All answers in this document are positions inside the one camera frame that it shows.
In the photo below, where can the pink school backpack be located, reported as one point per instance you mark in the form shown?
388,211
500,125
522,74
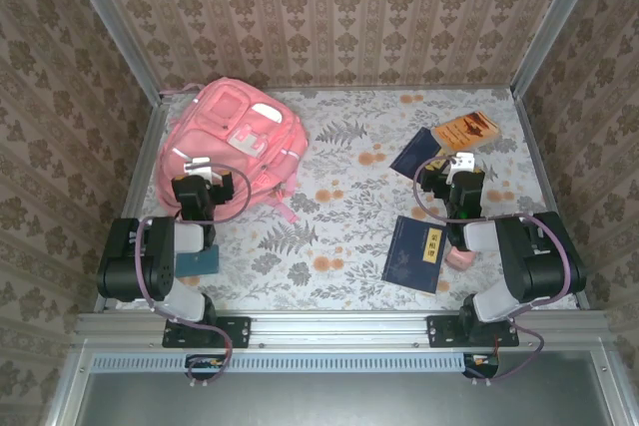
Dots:
219,146

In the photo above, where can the orange book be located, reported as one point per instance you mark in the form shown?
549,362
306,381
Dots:
464,131

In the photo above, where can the small dark blue book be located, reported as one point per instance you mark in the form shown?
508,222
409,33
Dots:
414,154

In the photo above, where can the pink pencil case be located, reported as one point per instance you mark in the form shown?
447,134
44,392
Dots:
461,260

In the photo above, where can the teal notebook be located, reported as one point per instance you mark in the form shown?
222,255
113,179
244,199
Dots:
199,262

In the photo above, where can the large blue book yellow label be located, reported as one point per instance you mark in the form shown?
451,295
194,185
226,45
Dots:
409,256

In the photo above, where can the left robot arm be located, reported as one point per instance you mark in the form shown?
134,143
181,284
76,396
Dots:
150,266

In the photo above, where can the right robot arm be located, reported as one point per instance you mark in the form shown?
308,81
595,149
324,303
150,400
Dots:
539,261

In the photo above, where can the floral table cover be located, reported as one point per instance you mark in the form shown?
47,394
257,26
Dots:
279,291

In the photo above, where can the grey metal panel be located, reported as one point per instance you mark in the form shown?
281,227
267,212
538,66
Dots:
339,401

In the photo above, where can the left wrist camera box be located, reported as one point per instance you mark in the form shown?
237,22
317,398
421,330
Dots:
198,166

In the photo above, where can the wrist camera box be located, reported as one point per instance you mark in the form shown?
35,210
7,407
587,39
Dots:
461,161
198,166

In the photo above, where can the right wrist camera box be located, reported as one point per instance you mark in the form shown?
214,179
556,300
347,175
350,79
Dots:
461,161

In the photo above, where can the aluminium frame bar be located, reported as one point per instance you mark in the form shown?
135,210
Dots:
141,171
449,88
541,171

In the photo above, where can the wide aluminium mounting rail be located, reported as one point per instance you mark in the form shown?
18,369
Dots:
339,328

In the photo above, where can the aluminium frame post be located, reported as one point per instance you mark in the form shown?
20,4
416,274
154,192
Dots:
559,22
110,22

